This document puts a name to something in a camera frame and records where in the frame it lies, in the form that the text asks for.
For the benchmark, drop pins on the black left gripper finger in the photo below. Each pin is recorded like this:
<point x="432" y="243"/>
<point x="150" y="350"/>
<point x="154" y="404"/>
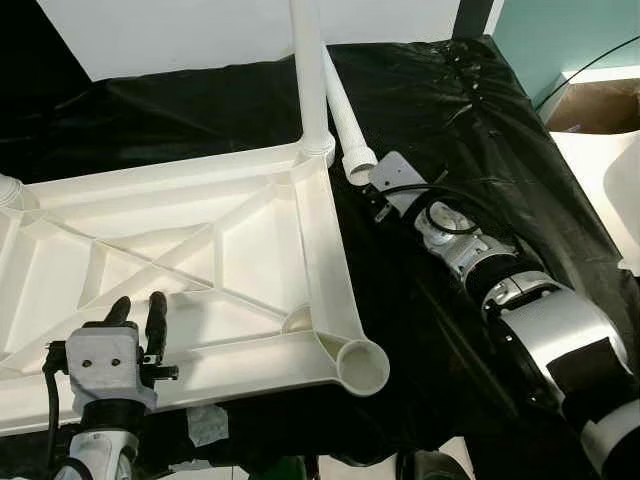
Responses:
<point x="157" y="325"/>
<point x="117" y="312"/>

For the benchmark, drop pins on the white plastic table top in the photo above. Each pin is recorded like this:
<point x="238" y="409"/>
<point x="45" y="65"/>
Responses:
<point x="250" y="250"/>

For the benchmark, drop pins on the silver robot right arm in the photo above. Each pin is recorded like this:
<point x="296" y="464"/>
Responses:
<point x="540" y="330"/>

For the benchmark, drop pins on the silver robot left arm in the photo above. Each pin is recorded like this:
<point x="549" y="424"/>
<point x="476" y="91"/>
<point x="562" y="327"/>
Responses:
<point x="105" y="450"/>

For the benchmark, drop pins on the crumpled grey tape piece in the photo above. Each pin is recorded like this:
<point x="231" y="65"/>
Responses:
<point x="208" y="425"/>

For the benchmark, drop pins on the black table cloth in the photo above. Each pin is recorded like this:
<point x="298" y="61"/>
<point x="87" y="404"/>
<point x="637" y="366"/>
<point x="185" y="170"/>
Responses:
<point x="480" y="150"/>

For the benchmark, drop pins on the white shell chair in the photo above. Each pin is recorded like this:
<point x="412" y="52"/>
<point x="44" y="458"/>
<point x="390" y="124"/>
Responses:
<point x="610" y="180"/>

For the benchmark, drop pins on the brown box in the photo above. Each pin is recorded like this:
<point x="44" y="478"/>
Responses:
<point x="600" y="105"/>

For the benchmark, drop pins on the large white backdrop panel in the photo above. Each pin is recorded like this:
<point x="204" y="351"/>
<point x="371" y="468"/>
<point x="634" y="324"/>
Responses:
<point x="200" y="30"/>

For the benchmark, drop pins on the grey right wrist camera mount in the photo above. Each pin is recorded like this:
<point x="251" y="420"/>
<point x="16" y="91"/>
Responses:
<point x="400" y="175"/>

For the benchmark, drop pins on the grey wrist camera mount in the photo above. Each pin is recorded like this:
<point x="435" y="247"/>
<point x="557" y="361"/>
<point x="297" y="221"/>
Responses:
<point x="100" y="365"/>
<point x="400" y="175"/>

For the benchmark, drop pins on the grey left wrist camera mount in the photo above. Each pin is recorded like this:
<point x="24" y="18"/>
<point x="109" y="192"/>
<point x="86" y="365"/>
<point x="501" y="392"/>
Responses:
<point x="100" y="365"/>

